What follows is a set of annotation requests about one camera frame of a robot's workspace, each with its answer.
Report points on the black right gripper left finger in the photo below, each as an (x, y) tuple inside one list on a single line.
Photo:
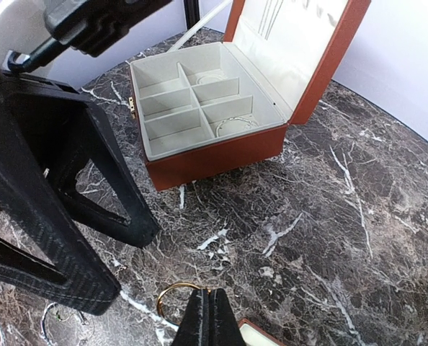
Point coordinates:
[(194, 328)]

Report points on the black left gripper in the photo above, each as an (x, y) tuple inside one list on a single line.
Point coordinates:
[(94, 26)]

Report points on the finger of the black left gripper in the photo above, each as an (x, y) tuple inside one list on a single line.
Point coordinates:
[(74, 275), (65, 130)]

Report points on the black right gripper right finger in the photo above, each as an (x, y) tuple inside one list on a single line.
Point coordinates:
[(223, 327)]

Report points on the red jewelry tray insert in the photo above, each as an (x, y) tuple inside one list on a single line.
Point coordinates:
[(255, 336)]

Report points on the gold hoop earring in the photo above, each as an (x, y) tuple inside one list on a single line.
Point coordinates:
[(171, 303)]

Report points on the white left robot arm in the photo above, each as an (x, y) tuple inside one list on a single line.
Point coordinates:
[(24, 48)]

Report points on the red open jewelry box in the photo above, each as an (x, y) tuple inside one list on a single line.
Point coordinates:
[(211, 108)]

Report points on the left black frame post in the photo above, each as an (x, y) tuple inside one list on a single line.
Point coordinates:
[(192, 12)]

